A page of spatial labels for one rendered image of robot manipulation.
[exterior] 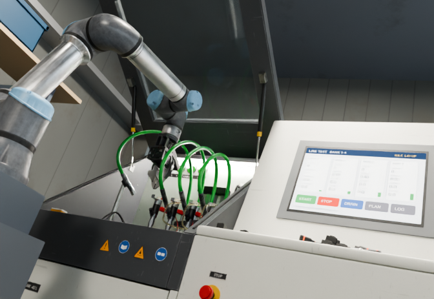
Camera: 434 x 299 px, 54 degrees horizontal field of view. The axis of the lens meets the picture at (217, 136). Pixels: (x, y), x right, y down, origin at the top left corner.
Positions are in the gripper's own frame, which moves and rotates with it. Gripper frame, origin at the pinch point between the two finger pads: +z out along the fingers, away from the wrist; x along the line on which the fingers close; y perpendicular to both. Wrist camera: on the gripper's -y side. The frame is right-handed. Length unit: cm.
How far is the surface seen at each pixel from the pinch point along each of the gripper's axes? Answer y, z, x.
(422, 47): -188, -218, 77
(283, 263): 22, 24, 62
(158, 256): 21.8, 28.7, 25.5
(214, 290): 22, 35, 46
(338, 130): -13, -35, 62
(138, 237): 21.7, 24.6, 16.5
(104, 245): 21.8, 28.6, 5.1
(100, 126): -157, -114, -212
